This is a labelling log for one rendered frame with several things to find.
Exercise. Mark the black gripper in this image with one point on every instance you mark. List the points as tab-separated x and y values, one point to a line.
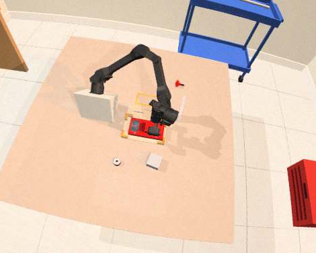
154	130

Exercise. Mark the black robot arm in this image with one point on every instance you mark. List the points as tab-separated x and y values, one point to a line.
140	51

